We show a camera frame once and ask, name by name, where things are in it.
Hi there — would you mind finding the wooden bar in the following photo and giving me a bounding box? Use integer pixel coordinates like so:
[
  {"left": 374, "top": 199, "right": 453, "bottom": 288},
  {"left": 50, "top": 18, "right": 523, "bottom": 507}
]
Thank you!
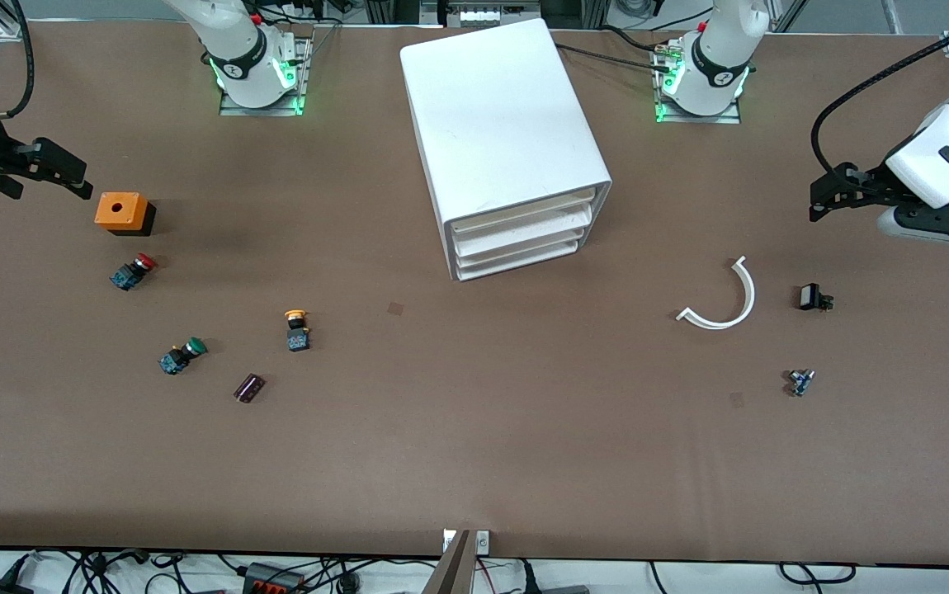
[{"left": 423, "top": 530, "right": 473, "bottom": 594}]

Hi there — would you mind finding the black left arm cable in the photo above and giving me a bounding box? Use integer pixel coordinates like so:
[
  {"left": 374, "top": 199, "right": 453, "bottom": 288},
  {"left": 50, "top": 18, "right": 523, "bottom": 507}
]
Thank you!
[{"left": 810, "top": 12, "right": 949, "bottom": 178}]

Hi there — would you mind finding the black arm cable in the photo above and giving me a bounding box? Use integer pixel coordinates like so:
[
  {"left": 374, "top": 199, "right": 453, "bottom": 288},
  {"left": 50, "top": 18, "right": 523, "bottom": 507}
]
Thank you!
[
  {"left": 0, "top": 0, "right": 35, "bottom": 121},
  {"left": 810, "top": 12, "right": 949, "bottom": 178}
]

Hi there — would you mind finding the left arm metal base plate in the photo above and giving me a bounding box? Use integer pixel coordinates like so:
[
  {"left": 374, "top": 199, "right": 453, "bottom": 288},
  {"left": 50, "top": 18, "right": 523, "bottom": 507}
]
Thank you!
[{"left": 654, "top": 41, "right": 744, "bottom": 125}]

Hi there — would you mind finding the aluminium frame structure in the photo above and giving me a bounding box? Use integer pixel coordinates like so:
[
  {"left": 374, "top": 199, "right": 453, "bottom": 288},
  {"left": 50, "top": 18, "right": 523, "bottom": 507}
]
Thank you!
[{"left": 363, "top": 0, "right": 609, "bottom": 31}]

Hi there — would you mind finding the white plastic drawer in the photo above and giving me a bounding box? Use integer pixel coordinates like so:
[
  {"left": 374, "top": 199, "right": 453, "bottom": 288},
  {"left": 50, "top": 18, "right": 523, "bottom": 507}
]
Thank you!
[
  {"left": 452, "top": 208, "right": 594, "bottom": 258},
  {"left": 450, "top": 188, "right": 601, "bottom": 235},
  {"left": 455, "top": 239, "right": 581, "bottom": 282}
]

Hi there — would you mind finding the yellow push button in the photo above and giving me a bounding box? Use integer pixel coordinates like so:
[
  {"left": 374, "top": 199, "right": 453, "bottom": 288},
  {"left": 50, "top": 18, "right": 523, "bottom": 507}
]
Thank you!
[{"left": 284, "top": 309, "right": 312, "bottom": 353}]

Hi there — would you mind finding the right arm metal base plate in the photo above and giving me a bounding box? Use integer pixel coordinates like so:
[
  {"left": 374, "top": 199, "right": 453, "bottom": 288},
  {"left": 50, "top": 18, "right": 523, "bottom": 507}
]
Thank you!
[{"left": 219, "top": 36, "right": 312, "bottom": 117}]

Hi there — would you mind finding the white curved plastic strip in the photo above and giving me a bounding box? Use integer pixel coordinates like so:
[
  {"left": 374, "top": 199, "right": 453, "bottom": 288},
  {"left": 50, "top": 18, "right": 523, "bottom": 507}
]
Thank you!
[{"left": 676, "top": 256, "right": 757, "bottom": 330}]

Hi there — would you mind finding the black red power strip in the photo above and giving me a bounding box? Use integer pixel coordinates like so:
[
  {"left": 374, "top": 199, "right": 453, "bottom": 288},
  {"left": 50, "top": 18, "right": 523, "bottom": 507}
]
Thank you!
[{"left": 243, "top": 563, "right": 307, "bottom": 594}]

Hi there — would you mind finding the black looped cable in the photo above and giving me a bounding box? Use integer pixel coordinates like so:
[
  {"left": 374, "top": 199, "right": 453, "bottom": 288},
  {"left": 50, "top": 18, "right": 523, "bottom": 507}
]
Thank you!
[{"left": 778, "top": 563, "right": 857, "bottom": 585}]

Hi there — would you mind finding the white connector block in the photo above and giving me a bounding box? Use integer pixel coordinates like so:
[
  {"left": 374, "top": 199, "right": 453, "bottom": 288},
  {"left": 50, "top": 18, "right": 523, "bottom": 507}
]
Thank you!
[{"left": 458, "top": 7, "right": 518, "bottom": 26}]

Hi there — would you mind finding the black base cable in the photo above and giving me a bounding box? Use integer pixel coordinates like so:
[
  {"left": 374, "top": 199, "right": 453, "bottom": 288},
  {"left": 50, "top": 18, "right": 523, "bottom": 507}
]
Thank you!
[{"left": 555, "top": 43, "right": 673, "bottom": 72}]

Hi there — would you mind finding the orange box with hole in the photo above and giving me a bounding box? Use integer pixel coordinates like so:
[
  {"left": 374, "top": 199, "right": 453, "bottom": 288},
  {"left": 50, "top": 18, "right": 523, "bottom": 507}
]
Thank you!
[{"left": 94, "top": 192, "right": 157, "bottom": 238}]

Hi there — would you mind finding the white drawer cabinet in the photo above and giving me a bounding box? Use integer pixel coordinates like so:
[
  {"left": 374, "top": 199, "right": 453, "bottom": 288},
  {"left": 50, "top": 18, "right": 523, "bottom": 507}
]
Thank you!
[{"left": 399, "top": 18, "right": 613, "bottom": 283}]

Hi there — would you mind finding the red push button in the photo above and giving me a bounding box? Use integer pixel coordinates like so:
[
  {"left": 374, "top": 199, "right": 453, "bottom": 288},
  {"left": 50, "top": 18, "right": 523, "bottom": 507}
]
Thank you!
[{"left": 109, "top": 253, "right": 158, "bottom": 291}]

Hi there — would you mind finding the green push button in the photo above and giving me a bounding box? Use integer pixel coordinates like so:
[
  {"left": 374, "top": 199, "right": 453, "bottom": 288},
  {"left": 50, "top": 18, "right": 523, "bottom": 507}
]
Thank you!
[{"left": 158, "top": 337, "right": 208, "bottom": 376}]

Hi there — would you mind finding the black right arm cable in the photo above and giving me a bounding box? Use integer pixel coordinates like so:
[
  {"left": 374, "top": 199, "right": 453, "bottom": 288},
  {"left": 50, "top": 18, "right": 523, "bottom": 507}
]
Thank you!
[{"left": 0, "top": 0, "right": 35, "bottom": 121}]

